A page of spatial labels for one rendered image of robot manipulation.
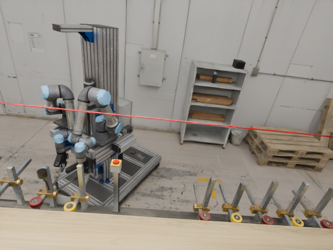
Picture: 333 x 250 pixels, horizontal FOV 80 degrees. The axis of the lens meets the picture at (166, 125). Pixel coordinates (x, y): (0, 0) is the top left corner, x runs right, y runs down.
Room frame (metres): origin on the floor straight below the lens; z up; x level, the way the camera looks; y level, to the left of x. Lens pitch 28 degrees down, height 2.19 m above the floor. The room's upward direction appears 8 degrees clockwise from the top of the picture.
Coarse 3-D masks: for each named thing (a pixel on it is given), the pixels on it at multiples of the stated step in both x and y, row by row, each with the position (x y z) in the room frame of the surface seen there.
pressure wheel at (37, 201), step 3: (33, 198) 0.97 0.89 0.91; (36, 198) 0.97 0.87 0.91; (39, 198) 0.97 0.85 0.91; (30, 201) 0.94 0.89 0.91; (33, 201) 0.94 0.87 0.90; (36, 201) 0.95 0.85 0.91; (39, 201) 0.95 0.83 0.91; (42, 201) 0.96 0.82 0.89; (30, 204) 0.92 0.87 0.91; (33, 204) 0.92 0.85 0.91; (36, 204) 0.92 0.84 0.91; (39, 204) 0.93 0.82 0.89; (33, 207) 0.91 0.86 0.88; (36, 207) 0.92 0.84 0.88
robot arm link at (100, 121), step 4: (100, 116) 1.70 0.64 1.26; (96, 120) 1.64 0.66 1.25; (100, 120) 1.62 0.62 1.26; (104, 120) 1.64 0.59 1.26; (96, 124) 1.64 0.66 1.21; (100, 124) 1.62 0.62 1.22; (104, 124) 1.61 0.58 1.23; (96, 128) 1.64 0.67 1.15; (100, 128) 1.62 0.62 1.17; (104, 128) 1.61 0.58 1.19
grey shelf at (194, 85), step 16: (192, 64) 3.65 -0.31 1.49; (208, 64) 3.51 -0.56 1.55; (224, 64) 3.73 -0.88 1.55; (192, 80) 3.35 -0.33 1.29; (240, 80) 3.61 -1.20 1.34; (240, 96) 3.39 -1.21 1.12; (208, 112) 3.80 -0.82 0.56; (224, 112) 3.83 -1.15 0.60; (192, 128) 3.78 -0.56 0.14; (208, 128) 3.81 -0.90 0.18; (224, 128) 3.66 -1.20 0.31; (224, 144) 3.40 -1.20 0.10
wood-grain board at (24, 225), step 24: (0, 216) 0.80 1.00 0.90; (24, 216) 0.83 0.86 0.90; (48, 216) 0.85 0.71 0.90; (72, 216) 0.88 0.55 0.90; (96, 216) 0.90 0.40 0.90; (120, 216) 0.93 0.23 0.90; (0, 240) 0.66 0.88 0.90; (24, 240) 0.68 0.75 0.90; (48, 240) 0.70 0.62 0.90; (72, 240) 0.72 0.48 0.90; (96, 240) 0.74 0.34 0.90; (120, 240) 0.76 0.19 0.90; (144, 240) 0.78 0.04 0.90; (168, 240) 0.80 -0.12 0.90; (192, 240) 0.83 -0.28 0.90; (216, 240) 0.85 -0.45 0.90; (240, 240) 0.88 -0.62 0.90; (264, 240) 0.90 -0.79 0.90; (288, 240) 0.93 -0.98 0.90; (312, 240) 0.95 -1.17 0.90
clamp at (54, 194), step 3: (42, 189) 1.08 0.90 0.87; (45, 189) 1.09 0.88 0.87; (54, 189) 1.10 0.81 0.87; (39, 192) 1.05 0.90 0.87; (42, 192) 1.06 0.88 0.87; (45, 192) 1.06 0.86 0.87; (54, 192) 1.07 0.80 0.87; (57, 192) 1.10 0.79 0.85; (39, 195) 1.05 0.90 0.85; (48, 195) 1.05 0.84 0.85; (51, 195) 1.05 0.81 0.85; (54, 195) 1.06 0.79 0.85
